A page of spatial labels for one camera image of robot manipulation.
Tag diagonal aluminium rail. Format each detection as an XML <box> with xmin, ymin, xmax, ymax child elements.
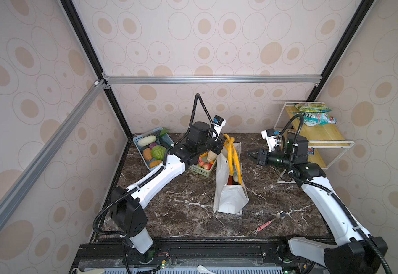
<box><xmin>0</xmin><ymin>79</ymin><xmax>106</xmax><ymax>231</ymax></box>

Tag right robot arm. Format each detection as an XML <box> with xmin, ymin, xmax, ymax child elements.
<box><xmin>247</xmin><ymin>114</ymin><xmax>392</xmax><ymax>274</ymax></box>

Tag teal snack bag middle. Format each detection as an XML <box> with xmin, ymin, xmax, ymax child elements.
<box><xmin>302</xmin><ymin>113</ymin><xmax>337</xmax><ymax>127</ymax></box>

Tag pink handled spoon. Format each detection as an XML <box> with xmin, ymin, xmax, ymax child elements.
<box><xmin>256</xmin><ymin>211</ymin><xmax>286</xmax><ymax>232</ymax></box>

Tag green cabbage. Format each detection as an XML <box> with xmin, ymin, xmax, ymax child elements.
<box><xmin>152</xmin><ymin>145</ymin><xmax>166</xmax><ymax>161</ymax></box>

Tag purple cabbage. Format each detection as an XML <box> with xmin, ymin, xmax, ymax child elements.
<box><xmin>149</xmin><ymin>142</ymin><xmax>158</xmax><ymax>149</ymax></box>

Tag horizontal aluminium rail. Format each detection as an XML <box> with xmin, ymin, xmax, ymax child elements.
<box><xmin>105</xmin><ymin>74</ymin><xmax>322</xmax><ymax>85</ymax></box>

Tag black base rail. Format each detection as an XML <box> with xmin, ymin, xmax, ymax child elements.
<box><xmin>69</xmin><ymin>237</ymin><xmax>364</xmax><ymax>274</ymax></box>

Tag orange potato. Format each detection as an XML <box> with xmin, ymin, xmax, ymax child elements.
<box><xmin>142</xmin><ymin>148</ymin><xmax>153</xmax><ymax>161</ymax></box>

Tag green leafy vegetable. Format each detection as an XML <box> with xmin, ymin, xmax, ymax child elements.
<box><xmin>158</xmin><ymin>128</ymin><xmax>168</xmax><ymax>138</ymax></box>

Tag red-green mango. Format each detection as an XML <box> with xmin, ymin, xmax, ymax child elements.
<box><xmin>202</xmin><ymin>163</ymin><xmax>212</xmax><ymax>170</ymax></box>

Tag white radish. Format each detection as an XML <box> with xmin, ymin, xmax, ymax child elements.
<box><xmin>137</xmin><ymin>135</ymin><xmax>157</xmax><ymax>147</ymax></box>

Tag white grocery bag yellow handles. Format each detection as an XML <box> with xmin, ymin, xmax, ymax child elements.
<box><xmin>214</xmin><ymin>134</ymin><xmax>249</xmax><ymax>216</ymax></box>

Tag white wire wooden shelf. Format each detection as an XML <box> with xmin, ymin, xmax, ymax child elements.
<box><xmin>274</xmin><ymin>102</ymin><xmax>355</xmax><ymax>171</ymax></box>

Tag green plastic basket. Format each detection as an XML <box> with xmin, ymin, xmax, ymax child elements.
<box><xmin>189</xmin><ymin>151</ymin><xmax>218</xmax><ymax>178</ymax></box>

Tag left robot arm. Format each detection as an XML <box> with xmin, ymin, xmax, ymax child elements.
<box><xmin>93</xmin><ymin>94</ymin><xmax>226</xmax><ymax>255</ymax></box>

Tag blue plastic basket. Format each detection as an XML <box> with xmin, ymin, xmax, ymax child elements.
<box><xmin>133</xmin><ymin>127</ymin><xmax>174</xmax><ymax>170</ymax></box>

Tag yellow-green snack bag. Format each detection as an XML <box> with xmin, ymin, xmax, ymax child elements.
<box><xmin>294</xmin><ymin>102</ymin><xmax>332</xmax><ymax>113</ymax></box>

